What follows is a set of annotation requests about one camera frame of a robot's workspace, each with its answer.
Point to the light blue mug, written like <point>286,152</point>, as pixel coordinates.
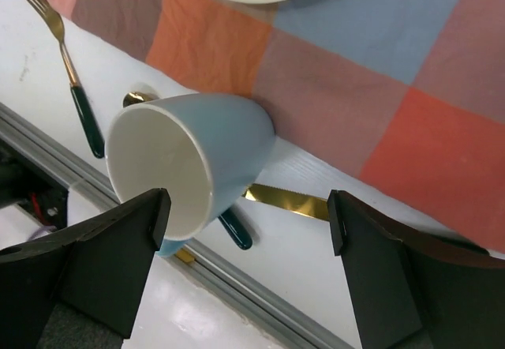
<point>201,148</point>

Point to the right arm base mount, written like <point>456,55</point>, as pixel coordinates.
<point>41,198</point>

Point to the gold knife green handle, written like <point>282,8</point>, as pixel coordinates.
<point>292,205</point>

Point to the gold spoon green handle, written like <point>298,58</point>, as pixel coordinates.
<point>231,222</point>

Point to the gold fork green handle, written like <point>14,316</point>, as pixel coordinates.
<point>90,126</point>

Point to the checkered orange blue cloth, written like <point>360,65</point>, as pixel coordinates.
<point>404,95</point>

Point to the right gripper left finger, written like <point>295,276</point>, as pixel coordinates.
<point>81,287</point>

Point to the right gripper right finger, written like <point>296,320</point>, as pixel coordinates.
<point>411,289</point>

